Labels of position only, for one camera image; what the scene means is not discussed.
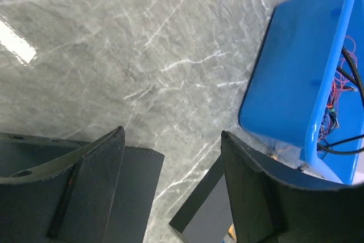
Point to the black network switch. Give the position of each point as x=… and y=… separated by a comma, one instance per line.
x=205, y=216

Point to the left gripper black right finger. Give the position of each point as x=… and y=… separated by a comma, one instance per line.
x=271, y=202

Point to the blue plastic bin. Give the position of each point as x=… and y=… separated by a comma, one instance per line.
x=290, y=87

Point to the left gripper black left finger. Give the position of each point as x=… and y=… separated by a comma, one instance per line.
x=68, y=199

